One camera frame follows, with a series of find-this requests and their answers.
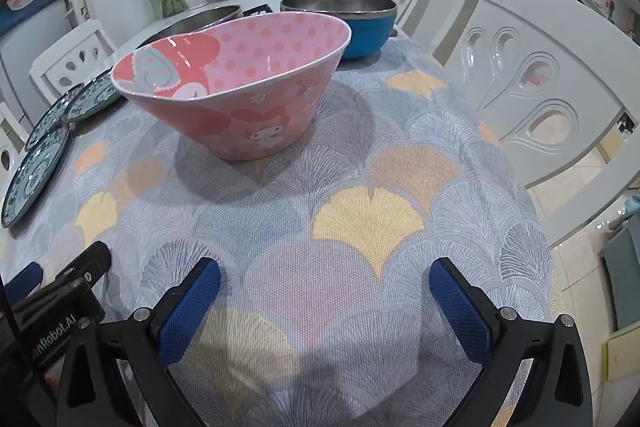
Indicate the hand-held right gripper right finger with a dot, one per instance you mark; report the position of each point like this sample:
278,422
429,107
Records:
465,312

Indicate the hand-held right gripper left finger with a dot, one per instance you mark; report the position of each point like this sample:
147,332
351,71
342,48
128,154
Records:
190,312

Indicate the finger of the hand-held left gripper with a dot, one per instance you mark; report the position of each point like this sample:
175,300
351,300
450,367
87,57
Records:
85,264
22,282

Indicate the blue floral plate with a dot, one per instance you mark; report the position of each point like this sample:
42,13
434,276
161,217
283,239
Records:
50,117
35,177
95,94

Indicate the pink cartoon print bowl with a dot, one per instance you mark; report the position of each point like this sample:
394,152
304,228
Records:
280,107

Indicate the red steel bowl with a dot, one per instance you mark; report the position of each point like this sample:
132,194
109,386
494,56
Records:
210,18

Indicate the blue steel bowl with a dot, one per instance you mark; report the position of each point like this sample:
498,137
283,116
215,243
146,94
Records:
370,32

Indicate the grey green box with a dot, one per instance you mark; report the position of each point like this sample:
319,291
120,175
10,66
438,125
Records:
622,277

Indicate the pale yellow folder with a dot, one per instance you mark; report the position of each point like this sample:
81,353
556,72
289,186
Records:
622,354

